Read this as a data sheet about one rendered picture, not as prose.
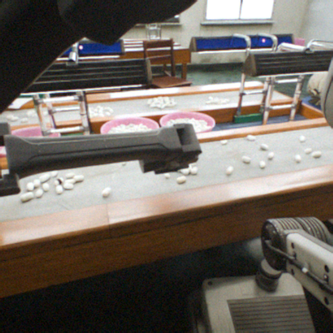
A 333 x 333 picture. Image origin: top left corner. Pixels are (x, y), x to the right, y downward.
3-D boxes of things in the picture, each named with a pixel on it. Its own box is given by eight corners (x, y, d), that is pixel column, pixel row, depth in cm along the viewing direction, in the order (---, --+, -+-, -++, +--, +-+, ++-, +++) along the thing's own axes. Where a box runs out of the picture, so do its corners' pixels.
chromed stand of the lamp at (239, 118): (265, 120, 154) (282, 36, 130) (234, 123, 149) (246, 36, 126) (248, 109, 169) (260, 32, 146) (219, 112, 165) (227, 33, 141)
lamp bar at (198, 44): (294, 48, 151) (298, 34, 147) (193, 53, 136) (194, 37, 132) (285, 46, 157) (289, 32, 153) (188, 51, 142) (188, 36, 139)
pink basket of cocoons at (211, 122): (222, 147, 125) (224, 128, 120) (168, 154, 119) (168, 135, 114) (200, 125, 147) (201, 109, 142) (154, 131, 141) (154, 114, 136)
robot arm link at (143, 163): (201, 157, 56) (188, 121, 59) (150, 169, 54) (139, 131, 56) (187, 172, 68) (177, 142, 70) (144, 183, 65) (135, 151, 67)
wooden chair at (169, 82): (162, 126, 317) (161, 43, 269) (144, 115, 347) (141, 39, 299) (191, 118, 338) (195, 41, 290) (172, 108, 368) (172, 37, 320)
